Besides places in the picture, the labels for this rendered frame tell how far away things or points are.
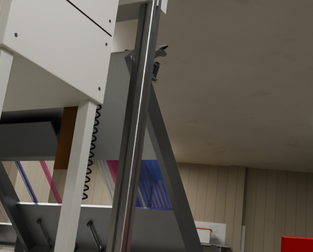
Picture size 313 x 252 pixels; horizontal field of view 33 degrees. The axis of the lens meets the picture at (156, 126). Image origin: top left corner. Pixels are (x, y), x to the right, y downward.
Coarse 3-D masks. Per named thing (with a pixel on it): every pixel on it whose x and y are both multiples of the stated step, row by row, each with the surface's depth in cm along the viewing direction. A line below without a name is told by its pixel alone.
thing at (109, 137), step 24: (120, 72) 139; (120, 96) 144; (0, 120) 169; (24, 120) 164; (48, 120) 160; (120, 120) 148; (0, 144) 169; (24, 144) 164; (48, 144) 160; (96, 144) 157; (120, 144) 153; (144, 144) 149
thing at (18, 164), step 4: (16, 164) 178; (20, 164) 179; (20, 168) 179; (20, 172) 180; (24, 172) 180; (24, 176) 180; (24, 180) 181; (28, 180) 182; (28, 184) 182; (28, 188) 182; (32, 192) 183; (32, 196) 184; (32, 200) 185; (36, 200) 185
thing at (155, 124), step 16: (128, 64) 132; (160, 112) 143; (160, 128) 143; (160, 144) 142; (160, 160) 144; (176, 176) 150; (176, 192) 150; (176, 208) 150; (192, 224) 158; (192, 240) 157
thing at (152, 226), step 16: (32, 208) 185; (48, 208) 182; (80, 208) 174; (96, 208) 171; (144, 208) 162; (160, 208) 160; (32, 224) 190; (48, 224) 186; (80, 224) 179; (96, 224) 175; (144, 224) 165; (160, 224) 162; (176, 224) 160; (80, 240) 183; (144, 240) 169; (160, 240) 166; (176, 240) 163
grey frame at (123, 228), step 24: (120, 0) 138; (144, 0) 134; (144, 24) 134; (144, 48) 130; (144, 72) 128; (144, 96) 129; (144, 120) 128; (120, 168) 123; (120, 192) 121; (120, 216) 119; (120, 240) 117
